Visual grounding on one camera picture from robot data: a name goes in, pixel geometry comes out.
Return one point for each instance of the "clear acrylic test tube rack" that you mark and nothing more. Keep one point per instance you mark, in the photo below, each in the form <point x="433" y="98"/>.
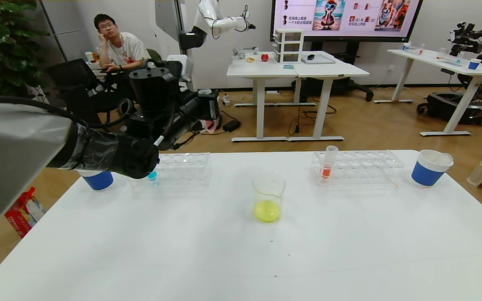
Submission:
<point x="356" y="168"/>
<point x="182" y="171"/>

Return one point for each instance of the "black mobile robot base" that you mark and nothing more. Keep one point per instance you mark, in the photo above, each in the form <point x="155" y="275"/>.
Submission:
<point x="450" y="108"/>

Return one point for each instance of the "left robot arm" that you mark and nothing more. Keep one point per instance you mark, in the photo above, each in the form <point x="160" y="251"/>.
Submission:
<point x="15" y="142"/>

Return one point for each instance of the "black office chair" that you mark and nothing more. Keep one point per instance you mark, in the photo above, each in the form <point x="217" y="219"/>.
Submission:
<point x="69" y="75"/>

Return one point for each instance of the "clear glass beaker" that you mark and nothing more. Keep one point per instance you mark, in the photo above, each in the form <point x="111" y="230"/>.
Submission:
<point x="268" y="211"/>

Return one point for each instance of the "grey tray on desk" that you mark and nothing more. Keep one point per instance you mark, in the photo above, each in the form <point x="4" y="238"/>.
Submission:
<point x="318" y="60"/>

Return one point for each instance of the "black power adapter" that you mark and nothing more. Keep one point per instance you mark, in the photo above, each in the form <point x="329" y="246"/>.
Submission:
<point x="232" y="125"/>

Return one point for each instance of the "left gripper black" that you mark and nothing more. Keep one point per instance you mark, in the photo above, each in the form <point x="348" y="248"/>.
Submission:
<point x="211" y="105"/>

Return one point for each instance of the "seated person in white shirt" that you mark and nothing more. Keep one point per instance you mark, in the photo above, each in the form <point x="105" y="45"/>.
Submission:
<point x="126" y="48"/>

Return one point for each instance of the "paper cup with blue sleeve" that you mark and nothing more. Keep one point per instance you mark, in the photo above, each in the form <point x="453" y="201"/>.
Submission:
<point x="425" y="175"/>
<point x="98" y="180"/>

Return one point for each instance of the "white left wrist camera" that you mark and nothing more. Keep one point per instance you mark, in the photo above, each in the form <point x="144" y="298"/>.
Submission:
<point x="184" y="62"/>

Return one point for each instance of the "red shopping bag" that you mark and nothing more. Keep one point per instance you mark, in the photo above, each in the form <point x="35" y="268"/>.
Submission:
<point x="21" y="217"/>

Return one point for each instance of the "white power strip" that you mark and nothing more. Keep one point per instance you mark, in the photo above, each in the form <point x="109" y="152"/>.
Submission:
<point x="226" y="100"/>

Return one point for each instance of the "green leafy plant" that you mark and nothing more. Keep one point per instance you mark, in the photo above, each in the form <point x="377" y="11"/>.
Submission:
<point x="2" y="46"/>

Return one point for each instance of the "white humanoid robot on column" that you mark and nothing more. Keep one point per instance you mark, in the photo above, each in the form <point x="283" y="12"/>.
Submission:
<point x="224" y="25"/>

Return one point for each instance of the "long white standing desk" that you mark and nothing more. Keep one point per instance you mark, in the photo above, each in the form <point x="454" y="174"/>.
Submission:
<point x="446" y="65"/>

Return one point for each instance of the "white mini drawer cabinet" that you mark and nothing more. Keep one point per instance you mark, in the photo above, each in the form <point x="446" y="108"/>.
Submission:
<point x="288" y="47"/>

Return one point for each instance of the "black background robot arm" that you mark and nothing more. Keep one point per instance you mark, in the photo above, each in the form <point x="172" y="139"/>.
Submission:
<point x="467" y="37"/>

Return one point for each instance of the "test tube with blue liquid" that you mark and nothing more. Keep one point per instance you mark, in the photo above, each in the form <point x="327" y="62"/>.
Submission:
<point x="152" y="176"/>

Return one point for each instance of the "small blue paper cup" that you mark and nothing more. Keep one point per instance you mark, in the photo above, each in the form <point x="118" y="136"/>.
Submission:
<point x="473" y="65"/>

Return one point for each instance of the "small white paper cup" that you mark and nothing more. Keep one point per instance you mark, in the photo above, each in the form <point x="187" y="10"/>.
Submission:
<point x="89" y="57"/>

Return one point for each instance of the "large wall display screen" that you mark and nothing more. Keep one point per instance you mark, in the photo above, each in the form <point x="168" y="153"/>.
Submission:
<point x="345" y="16"/>

